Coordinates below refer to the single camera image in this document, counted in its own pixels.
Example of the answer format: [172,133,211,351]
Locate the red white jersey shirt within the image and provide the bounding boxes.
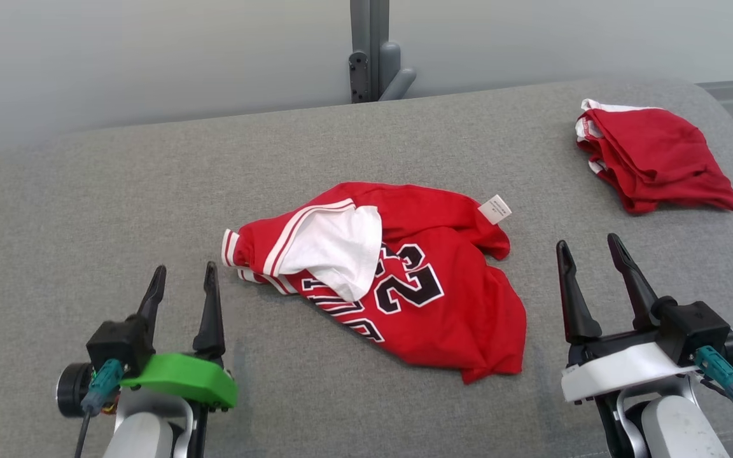
[221,181,527,385]

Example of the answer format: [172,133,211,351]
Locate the left black cable teal connector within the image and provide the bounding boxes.
[74,358,127,458]

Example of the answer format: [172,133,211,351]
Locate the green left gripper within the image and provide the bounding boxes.
[120,261,239,410]

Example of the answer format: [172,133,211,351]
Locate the grey partition post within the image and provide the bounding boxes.
[349,0,417,104]

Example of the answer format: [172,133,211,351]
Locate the red white-striped shorts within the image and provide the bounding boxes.
[575,99,733,214]

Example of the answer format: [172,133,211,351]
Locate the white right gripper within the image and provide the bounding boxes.
[555,232,699,404]

